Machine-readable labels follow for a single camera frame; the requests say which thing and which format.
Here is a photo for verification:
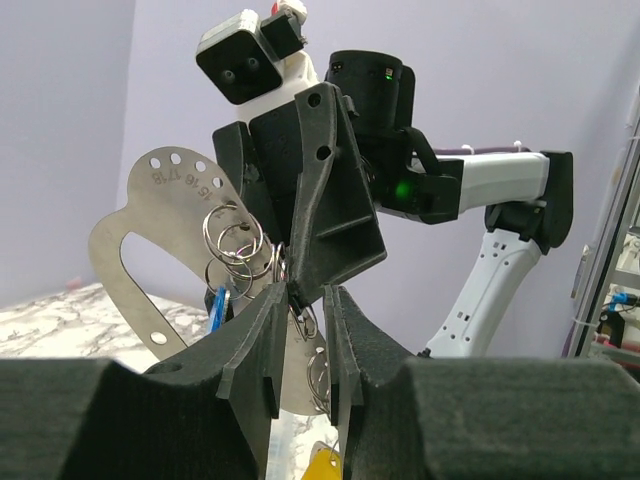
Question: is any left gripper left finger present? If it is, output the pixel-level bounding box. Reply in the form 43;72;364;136
1;283;288;479

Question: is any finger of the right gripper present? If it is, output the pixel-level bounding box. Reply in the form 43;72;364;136
288;82;387;305

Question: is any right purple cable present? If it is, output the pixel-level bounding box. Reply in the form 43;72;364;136
432;142;541;156

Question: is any yellow tagged key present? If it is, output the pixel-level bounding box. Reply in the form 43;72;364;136
301;441;342;480

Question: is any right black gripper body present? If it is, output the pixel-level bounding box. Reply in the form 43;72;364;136
213;102;302;248

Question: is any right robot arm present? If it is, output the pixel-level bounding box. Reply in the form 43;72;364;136
197;47;573;359

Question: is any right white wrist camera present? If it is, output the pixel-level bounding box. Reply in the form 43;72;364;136
195;1;320;123

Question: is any metal key organizer plate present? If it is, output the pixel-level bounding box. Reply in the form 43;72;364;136
87;145;334;416

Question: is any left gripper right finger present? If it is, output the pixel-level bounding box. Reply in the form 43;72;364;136
323;286;639;479

